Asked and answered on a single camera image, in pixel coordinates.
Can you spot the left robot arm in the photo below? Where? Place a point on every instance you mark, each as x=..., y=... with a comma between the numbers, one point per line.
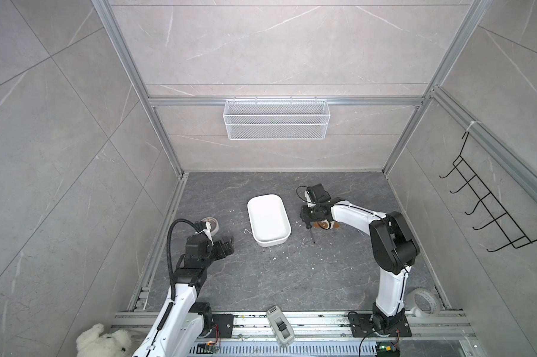
x=182, y=319

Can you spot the white plush teddy bear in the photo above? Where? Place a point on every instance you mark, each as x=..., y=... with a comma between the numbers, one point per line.
x=94, y=342

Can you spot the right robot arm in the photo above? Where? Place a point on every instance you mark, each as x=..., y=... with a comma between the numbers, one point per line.
x=394, y=249

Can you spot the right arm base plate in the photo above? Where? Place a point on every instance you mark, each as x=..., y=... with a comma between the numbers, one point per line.
x=375, y=324

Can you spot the black wire hook rack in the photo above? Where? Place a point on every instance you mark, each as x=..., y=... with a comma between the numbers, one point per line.
x=488, y=203

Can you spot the clear tape roll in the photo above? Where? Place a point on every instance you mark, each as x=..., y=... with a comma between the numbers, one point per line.
x=212, y=224
x=423, y=303

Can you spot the white plastic bin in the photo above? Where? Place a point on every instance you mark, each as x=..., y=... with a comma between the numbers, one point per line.
x=269, y=221

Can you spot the grey handheld controller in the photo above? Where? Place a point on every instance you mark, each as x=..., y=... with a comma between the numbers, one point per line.
x=282, y=329

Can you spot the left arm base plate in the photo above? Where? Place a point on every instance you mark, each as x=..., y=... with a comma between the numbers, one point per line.
x=217, y=326

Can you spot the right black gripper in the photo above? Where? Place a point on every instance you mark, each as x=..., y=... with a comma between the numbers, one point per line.
x=304, y=214

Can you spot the brown white plush toy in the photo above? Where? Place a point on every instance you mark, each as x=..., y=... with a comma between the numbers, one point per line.
x=327, y=225

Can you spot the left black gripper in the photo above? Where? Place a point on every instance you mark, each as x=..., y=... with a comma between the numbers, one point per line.
x=222, y=253

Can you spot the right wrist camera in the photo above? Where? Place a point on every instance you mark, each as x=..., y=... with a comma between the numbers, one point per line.
x=316, y=194

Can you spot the white wire mesh basket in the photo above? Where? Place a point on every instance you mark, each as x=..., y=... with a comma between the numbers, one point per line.
x=248, y=120

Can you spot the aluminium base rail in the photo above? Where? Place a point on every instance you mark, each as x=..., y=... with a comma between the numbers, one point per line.
x=328, y=333

